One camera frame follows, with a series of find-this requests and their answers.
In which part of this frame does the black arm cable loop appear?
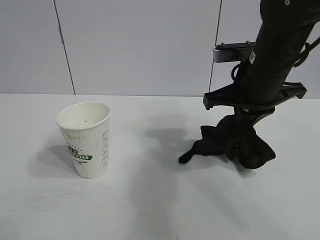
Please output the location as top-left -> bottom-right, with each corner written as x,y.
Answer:
293,37 -> 320,68

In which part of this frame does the white Coffee Star paper cup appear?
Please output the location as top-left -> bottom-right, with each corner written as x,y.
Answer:
55,101 -> 112,180

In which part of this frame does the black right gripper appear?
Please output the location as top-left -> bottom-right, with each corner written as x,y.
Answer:
202,77 -> 307,126

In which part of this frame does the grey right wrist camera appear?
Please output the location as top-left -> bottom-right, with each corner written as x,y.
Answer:
212,41 -> 257,64

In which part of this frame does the black and purple cloth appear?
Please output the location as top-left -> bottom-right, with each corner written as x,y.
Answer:
178,114 -> 277,171

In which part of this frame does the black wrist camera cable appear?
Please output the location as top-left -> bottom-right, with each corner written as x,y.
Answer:
231,63 -> 245,82

